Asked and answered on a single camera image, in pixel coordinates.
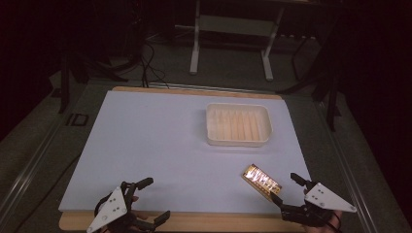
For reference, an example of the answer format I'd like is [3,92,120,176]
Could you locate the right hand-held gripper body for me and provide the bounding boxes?
[280,181,358,228]

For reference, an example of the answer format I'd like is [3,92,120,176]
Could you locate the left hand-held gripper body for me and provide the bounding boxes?
[86,181,145,233]

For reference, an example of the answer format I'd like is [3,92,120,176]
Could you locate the shiny gold snack packet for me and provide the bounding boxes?
[241,163,283,197]

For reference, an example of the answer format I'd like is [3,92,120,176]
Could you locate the white ribbed plastic tray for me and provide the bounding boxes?
[205,102,273,149]

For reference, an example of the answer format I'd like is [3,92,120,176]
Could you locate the person's left hand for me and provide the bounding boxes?
[130,195,151,222]

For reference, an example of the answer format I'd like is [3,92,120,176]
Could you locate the person's right hand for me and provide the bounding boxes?
[303,210,343,233]

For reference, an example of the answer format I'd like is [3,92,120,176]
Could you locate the white table mat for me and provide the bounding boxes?
[57,89,313,216]

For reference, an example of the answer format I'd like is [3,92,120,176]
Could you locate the wooden board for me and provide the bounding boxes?
[58,85,307,233]

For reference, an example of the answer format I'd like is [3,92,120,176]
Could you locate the black tripod stand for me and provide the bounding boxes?
[276,18,342,133]

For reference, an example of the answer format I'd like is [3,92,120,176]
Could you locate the white metal stand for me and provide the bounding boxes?
[189,0,287,83]

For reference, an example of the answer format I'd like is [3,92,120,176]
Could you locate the aluminium rail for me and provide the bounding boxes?
[146,82,261,95]
[0,108,67,215]
[314,100,378,233]

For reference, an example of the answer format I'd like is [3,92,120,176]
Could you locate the black rectangular bracket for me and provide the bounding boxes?
[65,113,89,127]

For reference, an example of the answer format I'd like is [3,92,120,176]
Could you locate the black cables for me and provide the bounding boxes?
[138,41,170,89]

